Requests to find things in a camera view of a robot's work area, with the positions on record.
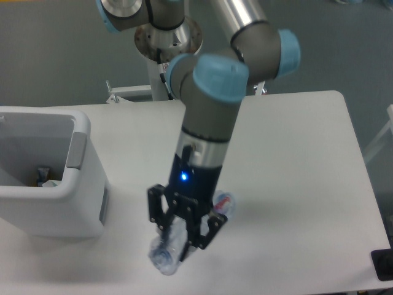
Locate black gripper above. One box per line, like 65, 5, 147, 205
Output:
147, 155, 228, 262

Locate crushed clear plastic bottle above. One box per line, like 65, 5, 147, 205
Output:
149, 191, 236, 275

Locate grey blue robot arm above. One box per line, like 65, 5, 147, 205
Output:
96, 1, 301, 262

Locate white plastic trash can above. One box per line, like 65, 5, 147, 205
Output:
1, 106, 109, 238

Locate trash inside the can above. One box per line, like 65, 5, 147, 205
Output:
32, 167, 51, 187

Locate black device at table edge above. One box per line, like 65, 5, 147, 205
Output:
371, 248, 392, 281

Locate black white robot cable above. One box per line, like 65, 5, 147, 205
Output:
155, 47, 175, 101

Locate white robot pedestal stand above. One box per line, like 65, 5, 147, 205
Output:
105, 15, 268, 104

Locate white frame at right edge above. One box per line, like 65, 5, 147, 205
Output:
363, 105, 392, 165

